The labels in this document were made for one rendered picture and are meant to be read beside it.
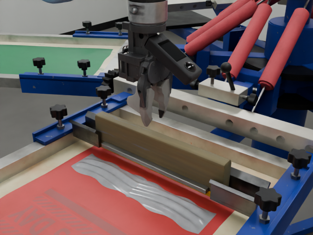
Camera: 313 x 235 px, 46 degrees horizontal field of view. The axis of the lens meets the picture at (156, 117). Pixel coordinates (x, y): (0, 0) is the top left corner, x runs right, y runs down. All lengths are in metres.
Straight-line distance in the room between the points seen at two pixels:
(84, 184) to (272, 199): 0.41
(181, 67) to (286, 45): 0.58
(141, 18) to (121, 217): 0.39
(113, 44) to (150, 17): 1.13
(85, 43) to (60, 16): 3.64
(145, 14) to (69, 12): 4.90
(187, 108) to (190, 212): 0.38
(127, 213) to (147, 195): 0.06
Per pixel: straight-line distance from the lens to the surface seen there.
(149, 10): 0.70
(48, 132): 0.98
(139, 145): 0.84
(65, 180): 0.88
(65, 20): 5.55
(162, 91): 0.78
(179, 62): 0.70
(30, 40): 1.96
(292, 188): 0.80
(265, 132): 0.94
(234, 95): 1.00
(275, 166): 0.88
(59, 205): 0.81
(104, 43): 1.83
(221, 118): 0.98
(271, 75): 1.15
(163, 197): 0.79
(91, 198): 0.82
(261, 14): 1.32
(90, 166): 0.90
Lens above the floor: 1.47
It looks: 27 degrees down
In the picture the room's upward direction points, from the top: straight up
